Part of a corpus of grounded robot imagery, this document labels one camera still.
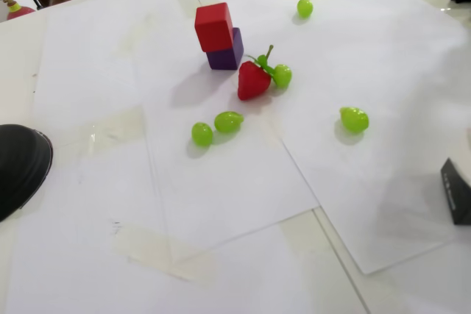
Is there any red plastic strawberry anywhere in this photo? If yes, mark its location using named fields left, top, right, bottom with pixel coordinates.
left=237, top=44, right=277, bottom=101

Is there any green plastic grape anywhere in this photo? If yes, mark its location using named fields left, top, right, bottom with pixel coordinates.
left=339, top=106, right=370, bottom=135
left=274, top=63, right=294, bottom=89
left=213, top=110, right=245, bottom=135
left=296, top=0, right=314, bottom=19
left=191, top=121, right=214, bottom=148

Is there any white and black cardboard box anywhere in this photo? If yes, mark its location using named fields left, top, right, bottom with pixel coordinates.
left=440, top=157, right=471, bottom=226

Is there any white paper sheet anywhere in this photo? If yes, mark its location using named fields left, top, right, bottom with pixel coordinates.
left=128, top=15, right=320, bottom=263
left=196, top=0, right=471, bottom=276

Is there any purple wooden cube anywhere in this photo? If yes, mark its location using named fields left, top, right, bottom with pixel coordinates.
left=205, top=26, right=245, bottom=71

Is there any red wooden cube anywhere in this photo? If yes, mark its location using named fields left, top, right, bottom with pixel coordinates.
left=194, top=1, right=234, bottom=53

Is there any black round base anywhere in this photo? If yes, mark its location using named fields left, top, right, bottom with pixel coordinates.
left=0, top=124, right=54, bottom=224

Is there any red fire extinguisher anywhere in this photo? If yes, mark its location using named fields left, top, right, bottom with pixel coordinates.
left=0, top=0, right=45, bottom=23

